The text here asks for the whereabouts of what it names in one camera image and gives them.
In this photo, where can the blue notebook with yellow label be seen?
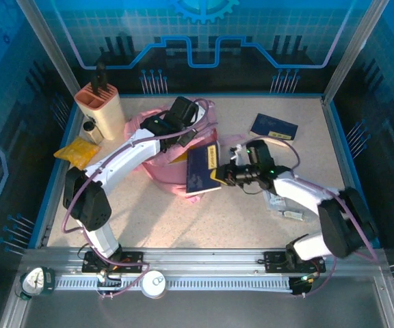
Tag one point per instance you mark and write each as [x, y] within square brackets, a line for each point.
[200, 167]

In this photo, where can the white printed card packet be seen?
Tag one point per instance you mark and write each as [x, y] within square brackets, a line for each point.
[275, 200]

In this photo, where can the yellow booklet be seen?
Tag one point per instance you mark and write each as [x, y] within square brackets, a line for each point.
[181, 158]

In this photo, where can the pink student backpack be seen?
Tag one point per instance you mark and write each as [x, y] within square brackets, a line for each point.
[156, 167]

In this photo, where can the blue notebook with cream label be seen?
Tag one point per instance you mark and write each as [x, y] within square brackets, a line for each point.
[272, 124]

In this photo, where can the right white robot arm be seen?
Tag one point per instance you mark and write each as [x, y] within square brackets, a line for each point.
[299, 191]

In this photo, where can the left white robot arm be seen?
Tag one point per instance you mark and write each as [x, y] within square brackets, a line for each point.
[125, 157]

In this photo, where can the yellow snack bag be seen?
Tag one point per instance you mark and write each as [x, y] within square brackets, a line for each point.
[77, 153]

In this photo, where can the cream knife block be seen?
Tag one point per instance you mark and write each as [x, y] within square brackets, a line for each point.
[109, 116]

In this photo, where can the grey item in clear packet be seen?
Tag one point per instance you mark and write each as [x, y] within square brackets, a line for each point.
[292, 214]

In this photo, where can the small bottle with black cap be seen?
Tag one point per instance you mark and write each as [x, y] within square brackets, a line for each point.
[93, 134]

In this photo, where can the aluminium front beam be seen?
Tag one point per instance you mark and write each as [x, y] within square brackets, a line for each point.
[200, 261]

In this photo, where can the round dial gauge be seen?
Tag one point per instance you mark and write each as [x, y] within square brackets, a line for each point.
[36, 283]

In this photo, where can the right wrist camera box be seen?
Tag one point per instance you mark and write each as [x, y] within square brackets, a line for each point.
[260, 153]

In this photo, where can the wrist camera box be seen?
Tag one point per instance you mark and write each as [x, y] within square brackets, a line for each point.
[182, 110]
[260, 153]

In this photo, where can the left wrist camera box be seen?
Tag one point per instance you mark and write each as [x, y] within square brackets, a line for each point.
[182, 110]

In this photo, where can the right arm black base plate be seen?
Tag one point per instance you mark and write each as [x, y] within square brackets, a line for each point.
[275, 261]

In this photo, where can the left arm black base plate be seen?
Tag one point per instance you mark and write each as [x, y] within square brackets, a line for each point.
[132, 261]

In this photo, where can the aluminium frame post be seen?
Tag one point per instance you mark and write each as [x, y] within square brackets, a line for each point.
[51, 51]
[353, 51]

